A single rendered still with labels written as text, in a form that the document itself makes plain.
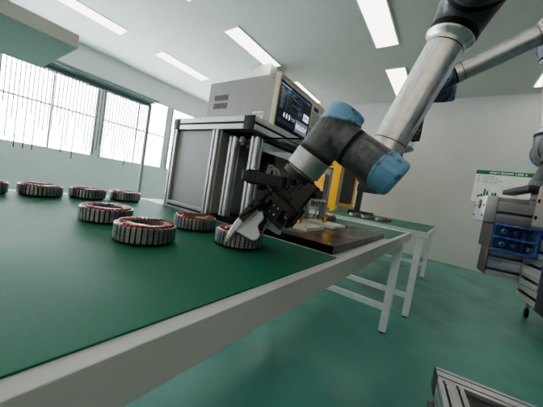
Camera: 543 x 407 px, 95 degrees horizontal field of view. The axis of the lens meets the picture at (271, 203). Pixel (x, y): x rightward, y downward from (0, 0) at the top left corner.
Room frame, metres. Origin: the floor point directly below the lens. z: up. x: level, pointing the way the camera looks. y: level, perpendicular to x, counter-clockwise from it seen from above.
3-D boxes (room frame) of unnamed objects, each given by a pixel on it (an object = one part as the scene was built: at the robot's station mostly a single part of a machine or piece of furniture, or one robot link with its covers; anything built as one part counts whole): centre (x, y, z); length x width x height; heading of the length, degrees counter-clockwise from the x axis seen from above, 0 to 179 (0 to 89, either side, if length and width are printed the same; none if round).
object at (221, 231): (0.58, 0.06, 0.77); 0.11 x 0.11 x 0.04
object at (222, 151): (1.17, 0.03, 0.92); 0.66 x 0.01 x 0.30; 145
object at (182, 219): (0.69, 0.20, 0.77); 0.11 x 0.11 x 0.04
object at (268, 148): (1.09, -0.10, 1.03); 0.62 x 0.01 x 0.03; 145
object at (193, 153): (0.99, 0.33, 0.91); 0.28 x 0.03 x 0.32; 55
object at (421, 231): (3.09, -1.38, 0.37); 1.85 x 1.10 x 0.75; 145
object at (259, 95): (1.22, 0.08, 1.22); 0.44 x 0.39 x 0.20; 145
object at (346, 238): (1.04, -0.17, 0.76); 0.64 x 0.47 x 0.02; 145
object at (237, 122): (1.21, 0.08, 1.09); 0.68 x 0.44 x 0.05; 145
